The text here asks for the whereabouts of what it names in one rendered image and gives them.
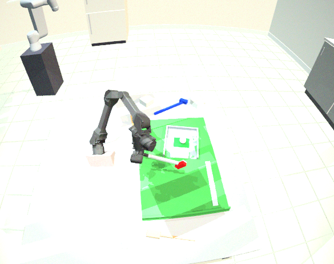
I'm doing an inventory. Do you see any blue putter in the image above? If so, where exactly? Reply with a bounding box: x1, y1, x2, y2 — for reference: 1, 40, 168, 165
154, 98, 188, 115

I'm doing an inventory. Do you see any white flat bar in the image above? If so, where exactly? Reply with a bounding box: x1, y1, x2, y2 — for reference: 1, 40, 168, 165
205, 162, 218, 206
122, 196, 133, 249

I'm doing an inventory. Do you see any green putting mat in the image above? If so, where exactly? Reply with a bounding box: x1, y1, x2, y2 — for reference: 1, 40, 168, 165
139, 117, 229, 217

